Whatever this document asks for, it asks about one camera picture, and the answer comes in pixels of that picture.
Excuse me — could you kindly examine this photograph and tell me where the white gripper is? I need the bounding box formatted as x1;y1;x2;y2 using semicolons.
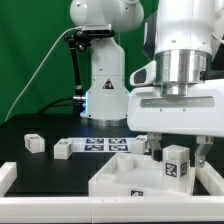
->
127;79;224;168

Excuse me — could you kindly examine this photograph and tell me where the white square table top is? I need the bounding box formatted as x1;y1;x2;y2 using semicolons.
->
88;153;195;197

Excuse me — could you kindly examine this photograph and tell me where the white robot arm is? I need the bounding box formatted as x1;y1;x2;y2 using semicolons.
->
70;0;224;167

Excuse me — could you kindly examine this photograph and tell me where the sheet of fiducial tags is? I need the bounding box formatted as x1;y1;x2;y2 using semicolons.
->
70;138;134;153

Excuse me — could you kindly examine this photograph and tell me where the white U-shaped obstacle fence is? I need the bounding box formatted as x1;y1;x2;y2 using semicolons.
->
0;162;224;223

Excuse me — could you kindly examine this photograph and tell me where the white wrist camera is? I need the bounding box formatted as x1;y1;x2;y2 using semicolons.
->
130;61;156;87

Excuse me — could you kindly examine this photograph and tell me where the grey mounted camera bar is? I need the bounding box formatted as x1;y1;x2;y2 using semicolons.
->
82;24;114;38

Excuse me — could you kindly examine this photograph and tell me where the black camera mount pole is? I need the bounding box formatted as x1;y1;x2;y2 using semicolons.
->
64;31;90;116

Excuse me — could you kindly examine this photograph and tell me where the grey camera cable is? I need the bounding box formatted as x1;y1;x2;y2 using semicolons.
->
3;25;83;123

